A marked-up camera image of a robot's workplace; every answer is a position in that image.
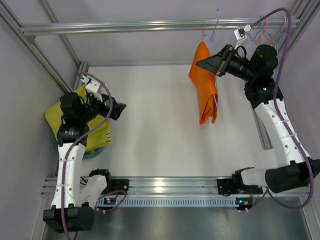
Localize orange trousers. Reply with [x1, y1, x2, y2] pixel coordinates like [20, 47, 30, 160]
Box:
[188, 41, 219, 125]

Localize yellow-green trousers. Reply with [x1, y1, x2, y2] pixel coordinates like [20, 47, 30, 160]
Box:
[44, 86, 111, 152]

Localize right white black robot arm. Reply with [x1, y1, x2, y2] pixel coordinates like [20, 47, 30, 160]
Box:
[196, 44, 320, 193]

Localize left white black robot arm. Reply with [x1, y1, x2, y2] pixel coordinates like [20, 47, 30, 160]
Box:
[42, 92, 127, 235]

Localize teal laundry basket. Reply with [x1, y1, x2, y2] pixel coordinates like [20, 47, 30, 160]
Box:
[53, 141, 104, 160]

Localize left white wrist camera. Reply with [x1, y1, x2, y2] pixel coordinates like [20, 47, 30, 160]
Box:
[80, 75, 103, 102]

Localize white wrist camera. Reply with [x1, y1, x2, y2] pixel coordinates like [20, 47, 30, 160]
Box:
[80, 75, 103, 102]
[233, 24, 252, 48]

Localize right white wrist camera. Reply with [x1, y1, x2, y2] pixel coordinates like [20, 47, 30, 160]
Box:
[233, 24, 252, 48]

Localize left aluminium frame post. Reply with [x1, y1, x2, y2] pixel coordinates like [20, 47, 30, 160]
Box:
[0, 0, 74, 93]

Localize bunch of empty wire hangers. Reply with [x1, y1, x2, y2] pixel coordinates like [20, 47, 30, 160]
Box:
[248, 11, 289, 63]

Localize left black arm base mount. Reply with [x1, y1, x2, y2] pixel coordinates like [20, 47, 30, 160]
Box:
[101, 177, 130, 195]

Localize aluminium hanging rail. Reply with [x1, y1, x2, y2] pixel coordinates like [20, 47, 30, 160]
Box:
[19, 16, 301, 35]

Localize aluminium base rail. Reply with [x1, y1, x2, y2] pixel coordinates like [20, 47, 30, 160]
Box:
[41, 176, 311, 198]

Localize perforated cable duct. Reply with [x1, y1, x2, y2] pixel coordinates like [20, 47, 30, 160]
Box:
[96, 196, 250, 208]

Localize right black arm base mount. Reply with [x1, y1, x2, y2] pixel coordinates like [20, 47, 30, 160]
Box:
[216, 178, 263, 196]

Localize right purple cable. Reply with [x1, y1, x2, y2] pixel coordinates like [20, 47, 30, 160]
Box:
[246, 7, 315, 213]

